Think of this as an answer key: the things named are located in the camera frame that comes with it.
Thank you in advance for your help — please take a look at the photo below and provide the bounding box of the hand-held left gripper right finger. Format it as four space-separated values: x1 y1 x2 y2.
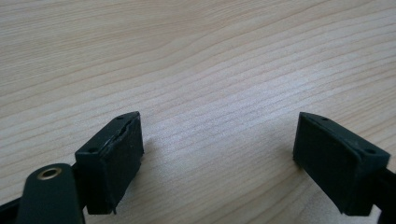
292 111 391 217

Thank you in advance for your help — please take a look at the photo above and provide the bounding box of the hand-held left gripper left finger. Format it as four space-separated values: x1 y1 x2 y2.
74 110 145 216

